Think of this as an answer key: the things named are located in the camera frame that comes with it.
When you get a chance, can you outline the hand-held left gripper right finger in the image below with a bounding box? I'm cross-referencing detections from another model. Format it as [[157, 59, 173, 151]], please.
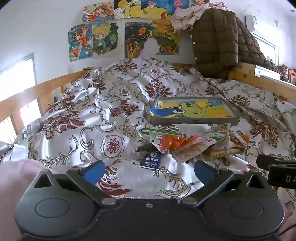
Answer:
[[180, 159, 269, 207]]

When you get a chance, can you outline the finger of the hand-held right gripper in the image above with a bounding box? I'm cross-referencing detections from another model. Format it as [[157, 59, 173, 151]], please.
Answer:
[[256, 153, 296, 170]]

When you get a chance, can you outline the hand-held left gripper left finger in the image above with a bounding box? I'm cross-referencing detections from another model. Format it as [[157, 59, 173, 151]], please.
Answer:
[[33, 159, 118, 207]]

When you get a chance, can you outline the clear cracker packet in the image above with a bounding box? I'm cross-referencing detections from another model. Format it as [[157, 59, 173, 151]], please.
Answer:
[[206, 124, 244, 161]]

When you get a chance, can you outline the clear bag of orange snacks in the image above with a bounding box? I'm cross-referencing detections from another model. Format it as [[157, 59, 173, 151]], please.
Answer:
[[150, 131, 228, 163]]

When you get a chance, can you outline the golden snack packet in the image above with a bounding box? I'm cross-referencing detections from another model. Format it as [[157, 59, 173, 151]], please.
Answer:
[[228, 131, 246, 150]]

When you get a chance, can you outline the blue white snack packet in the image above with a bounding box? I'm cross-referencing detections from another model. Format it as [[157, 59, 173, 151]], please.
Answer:
[[132, 143, 163, 170]]

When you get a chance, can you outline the grey tray with painted bottom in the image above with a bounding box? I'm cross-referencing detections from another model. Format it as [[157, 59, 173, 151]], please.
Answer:
[[148, 97, 240, 127]]

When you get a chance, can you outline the floral printed blanket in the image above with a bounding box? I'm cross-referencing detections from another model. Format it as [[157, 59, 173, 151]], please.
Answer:
[[0, 57, 296, 209]]

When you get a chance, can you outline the person's pink clothing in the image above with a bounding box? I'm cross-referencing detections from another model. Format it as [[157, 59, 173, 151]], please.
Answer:
[[0, 159, 296, 241]]

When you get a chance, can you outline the brown printed bag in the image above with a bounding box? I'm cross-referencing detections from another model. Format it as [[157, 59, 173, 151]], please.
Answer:
[[276, 64, 296, 85]]

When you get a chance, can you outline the white box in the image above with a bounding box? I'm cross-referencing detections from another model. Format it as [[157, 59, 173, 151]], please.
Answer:
[[254, 65, 283, 80]]

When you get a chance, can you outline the white door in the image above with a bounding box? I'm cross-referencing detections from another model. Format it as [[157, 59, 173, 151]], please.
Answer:
[[252, 32, 279, 66]]

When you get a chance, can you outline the red-haired girl drawing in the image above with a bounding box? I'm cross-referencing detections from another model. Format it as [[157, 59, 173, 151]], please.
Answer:
[[68, 23, 93, 62]]

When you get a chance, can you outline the brown puffer jacket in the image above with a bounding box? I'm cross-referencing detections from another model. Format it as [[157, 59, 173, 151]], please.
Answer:
[[188, 8, 277, 80]]

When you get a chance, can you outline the blond boy drawing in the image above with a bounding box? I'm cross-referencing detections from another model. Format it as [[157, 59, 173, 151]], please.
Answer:
[[92, 22, 120, 59]]

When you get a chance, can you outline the white air conditioner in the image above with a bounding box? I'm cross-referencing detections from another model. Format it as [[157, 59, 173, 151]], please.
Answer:
[[245, 14, 285, 36]]

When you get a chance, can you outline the pink cloth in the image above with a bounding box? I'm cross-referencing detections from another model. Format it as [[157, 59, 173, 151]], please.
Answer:
[[171, 2, 228, 32]]

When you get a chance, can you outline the orange-dress girl drawing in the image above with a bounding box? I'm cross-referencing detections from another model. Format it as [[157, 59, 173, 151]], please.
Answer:
[[83, 1, 115, 23]]

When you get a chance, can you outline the yellow moon drawing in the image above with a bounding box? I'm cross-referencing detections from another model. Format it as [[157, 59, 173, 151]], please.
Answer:
[[114, 0, 142, 19]]

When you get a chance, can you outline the blue sea yellow sand painting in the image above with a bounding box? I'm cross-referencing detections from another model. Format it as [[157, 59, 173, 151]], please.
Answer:
[[125, 0, 193, 19]]

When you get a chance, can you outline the wooden bed frame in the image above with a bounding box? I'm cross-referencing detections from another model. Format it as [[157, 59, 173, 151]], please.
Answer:
[[0, 61, 296, 144]]

